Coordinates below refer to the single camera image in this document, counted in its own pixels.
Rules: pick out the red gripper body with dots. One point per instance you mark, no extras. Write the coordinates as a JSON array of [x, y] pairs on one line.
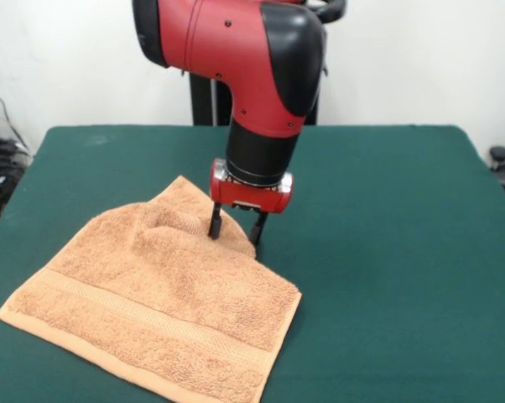
[[248, 195]]

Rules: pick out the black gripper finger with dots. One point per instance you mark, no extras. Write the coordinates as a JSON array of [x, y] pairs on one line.
[[215, 220], [257, 228]]

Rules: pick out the orange terry towel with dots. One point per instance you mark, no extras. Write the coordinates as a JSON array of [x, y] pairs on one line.
[[152, 302]]

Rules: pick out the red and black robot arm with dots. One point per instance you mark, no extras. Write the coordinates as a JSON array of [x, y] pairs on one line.
[[244, 63]]

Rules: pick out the dark green table cloth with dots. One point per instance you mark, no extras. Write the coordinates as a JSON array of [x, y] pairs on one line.
[[382, 273]]

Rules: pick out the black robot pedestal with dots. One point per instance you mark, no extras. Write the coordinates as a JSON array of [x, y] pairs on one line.
[[206, 101]]

